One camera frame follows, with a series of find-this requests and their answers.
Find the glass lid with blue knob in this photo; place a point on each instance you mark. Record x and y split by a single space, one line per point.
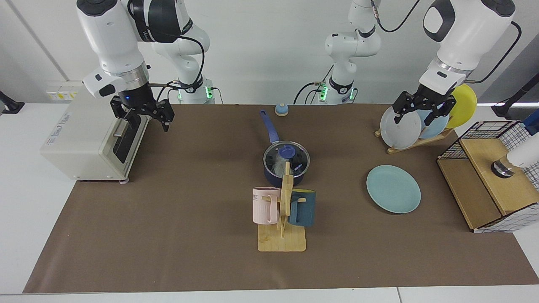
300 158

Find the light blue plate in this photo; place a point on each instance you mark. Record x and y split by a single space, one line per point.
438 126

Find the grey plate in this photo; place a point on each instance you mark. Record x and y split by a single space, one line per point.
400 134

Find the wooden plate rack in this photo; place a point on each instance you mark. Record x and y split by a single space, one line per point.
421 143

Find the yellow plate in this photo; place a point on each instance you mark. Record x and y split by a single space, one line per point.
463 105

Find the teal round plate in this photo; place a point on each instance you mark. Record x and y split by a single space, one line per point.
393 189

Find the pale toaster oven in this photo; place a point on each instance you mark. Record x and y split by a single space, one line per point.
76 139

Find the brown table cloth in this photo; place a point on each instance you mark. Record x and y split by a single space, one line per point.
189 189

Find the white pole with metal end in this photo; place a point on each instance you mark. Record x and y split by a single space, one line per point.
524 156

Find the blue object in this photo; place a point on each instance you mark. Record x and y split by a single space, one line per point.
532 124

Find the small blue round thing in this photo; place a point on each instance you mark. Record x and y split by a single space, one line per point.
281 110

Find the black clamp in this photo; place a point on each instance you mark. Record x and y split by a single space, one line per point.
10 105

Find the pink cup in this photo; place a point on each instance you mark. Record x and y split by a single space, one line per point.
261 208

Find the dark teal cup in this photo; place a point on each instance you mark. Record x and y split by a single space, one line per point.
305 210

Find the wooden cup stand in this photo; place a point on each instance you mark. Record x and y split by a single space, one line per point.
282 242

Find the white wall socket strip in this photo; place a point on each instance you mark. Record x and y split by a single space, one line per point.
63 94

